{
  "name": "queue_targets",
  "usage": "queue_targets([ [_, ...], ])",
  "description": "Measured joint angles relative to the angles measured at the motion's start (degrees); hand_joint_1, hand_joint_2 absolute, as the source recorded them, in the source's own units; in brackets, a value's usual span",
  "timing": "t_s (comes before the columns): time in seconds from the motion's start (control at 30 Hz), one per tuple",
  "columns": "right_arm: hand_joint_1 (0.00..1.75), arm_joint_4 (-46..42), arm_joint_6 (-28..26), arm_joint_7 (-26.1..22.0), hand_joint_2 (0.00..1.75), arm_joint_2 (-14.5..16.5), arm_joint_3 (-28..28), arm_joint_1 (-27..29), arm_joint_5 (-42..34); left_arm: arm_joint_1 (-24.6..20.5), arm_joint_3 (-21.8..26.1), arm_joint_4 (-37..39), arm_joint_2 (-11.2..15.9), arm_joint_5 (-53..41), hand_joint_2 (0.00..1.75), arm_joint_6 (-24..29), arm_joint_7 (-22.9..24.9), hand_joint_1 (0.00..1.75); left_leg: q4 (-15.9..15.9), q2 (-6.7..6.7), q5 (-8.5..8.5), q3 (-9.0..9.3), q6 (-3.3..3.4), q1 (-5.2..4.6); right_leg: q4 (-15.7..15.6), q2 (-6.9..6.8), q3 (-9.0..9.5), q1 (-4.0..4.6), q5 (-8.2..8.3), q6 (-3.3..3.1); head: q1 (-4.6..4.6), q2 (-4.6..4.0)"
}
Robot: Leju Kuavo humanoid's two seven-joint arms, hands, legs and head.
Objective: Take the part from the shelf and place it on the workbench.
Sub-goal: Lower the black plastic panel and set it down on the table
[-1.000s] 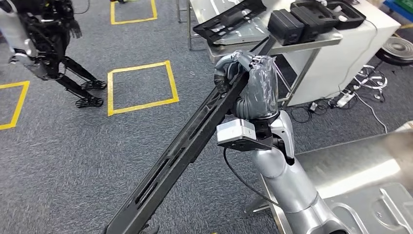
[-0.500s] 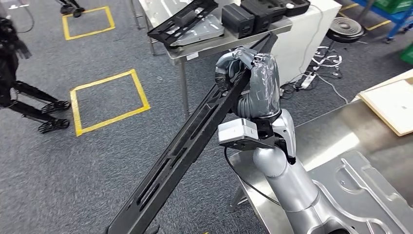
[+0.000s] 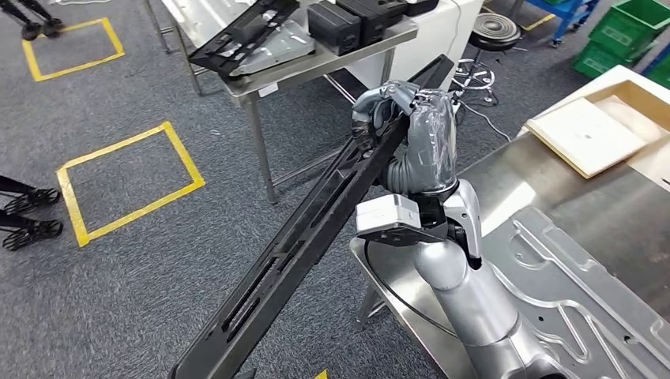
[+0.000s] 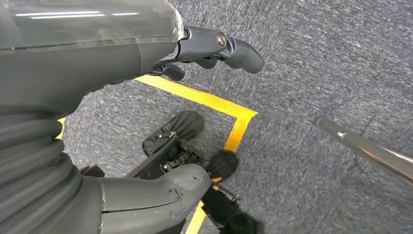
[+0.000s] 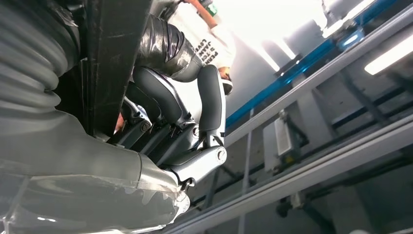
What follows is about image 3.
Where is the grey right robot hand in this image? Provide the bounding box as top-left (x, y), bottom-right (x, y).
top-left (352, 80), bottom-right (459, 194)

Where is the black plastic plate frame part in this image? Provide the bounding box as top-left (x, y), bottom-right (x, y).
top-left (188, 0), bottom-right (301, 80)
top-left (168, 54), bottom-right (455, 379)

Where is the steel workbench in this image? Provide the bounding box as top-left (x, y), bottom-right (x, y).
top-left (349, 130), bottom-right (670, 379)

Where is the white cabinet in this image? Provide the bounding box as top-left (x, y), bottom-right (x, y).
top-left (345, 0), bottom-right (485, 92)

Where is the black round stool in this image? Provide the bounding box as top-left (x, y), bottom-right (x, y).
top-left (450, 13), bottom-right (521, 104)

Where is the black plastic box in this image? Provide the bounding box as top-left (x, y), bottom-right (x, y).
top-left (366, 0), bottom-right (409, 27)
top-left (336, 0), bottom-right (391, 46)
top-left (307, 1), bottom-right (362, 56)

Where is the black foam tray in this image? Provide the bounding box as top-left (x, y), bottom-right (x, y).
top-left (405, 0), bottom-right (441, 17)

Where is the blue metal cart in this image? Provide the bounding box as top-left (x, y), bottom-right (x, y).
top-left (523, 0), bottom-right (602, 48)

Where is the wooden box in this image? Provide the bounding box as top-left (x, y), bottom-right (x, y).
top-left (583, 78), bottom-right (670, 144)

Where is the white table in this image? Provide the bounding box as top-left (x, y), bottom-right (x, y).
top-left (517, 64), bottom-right (670, 192)

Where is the black humanoid robot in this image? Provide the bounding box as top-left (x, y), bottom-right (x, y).
top-left (0, 174), bottom-right (65, 252)
top-left (0, 0), bottom-right (65, 41)

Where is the white floor cable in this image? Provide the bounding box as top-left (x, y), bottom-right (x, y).
top-left (459, 100), bottom-right (513, 143)

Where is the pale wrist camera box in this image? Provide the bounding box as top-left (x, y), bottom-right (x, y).
top-left (356, 193), bottom-right (423, 235)

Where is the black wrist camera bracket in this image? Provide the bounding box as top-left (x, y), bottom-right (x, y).
top-left (363, 196), bottom-right (451, 247)

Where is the black camera cable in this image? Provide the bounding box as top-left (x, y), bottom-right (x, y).
top-left (364, 240), bottom-right (459, 337)

